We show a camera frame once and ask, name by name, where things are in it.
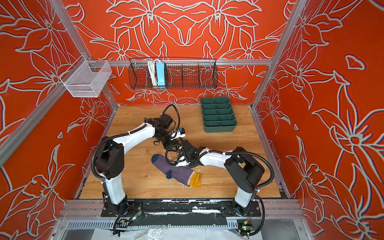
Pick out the purple sock with yellow cuff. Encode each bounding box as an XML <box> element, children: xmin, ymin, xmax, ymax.
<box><xmin>151</xmin><ymin>154</ymin><xmax>202</xmax><ymax>188</ymax></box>

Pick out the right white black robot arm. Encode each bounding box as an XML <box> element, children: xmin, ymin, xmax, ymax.
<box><xmin>165</xmin><ymin>141</ymin><xmax>275</xmax><ymax>237</ymax></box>

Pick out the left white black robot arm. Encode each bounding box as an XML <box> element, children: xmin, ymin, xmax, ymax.
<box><xmin>91</xmin><ymin>104</ymin><xmax>185</xmax><ymax>217</ymax></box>

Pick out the green compartment tray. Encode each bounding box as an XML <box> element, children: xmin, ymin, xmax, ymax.
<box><xmin>201</xmin><ymin>97</ymin><xmax>237</xmax><ymax>133</ymax></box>

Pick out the light blue box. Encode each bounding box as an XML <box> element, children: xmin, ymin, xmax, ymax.
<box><xmin>156</xmin><ymin>62</ymin><xmax>166</xmax><ymax>88</ymax></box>

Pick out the black wire wall basket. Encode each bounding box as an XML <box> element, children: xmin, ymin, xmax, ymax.
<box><xmin>128</xmin><ymin>58</ymin><xmax>219</xmax><ymax>90</ymax></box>

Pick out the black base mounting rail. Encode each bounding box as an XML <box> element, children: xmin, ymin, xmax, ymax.
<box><xmin>101</xmin><ymin>198</ymin><xmax>262</xmax><ymax>218</ymax></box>

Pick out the white coiled cable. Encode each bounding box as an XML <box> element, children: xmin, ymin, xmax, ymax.
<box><xmin>147</xmin><ymin>59</ymin><xmax>158</xmax><ymax>87</ymax></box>

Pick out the clear plastic wall bin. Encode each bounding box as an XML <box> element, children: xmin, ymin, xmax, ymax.
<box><xmin>60</xmin><ymin>60</ymin><xmax>112</xmax><ymax>98</ymax></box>

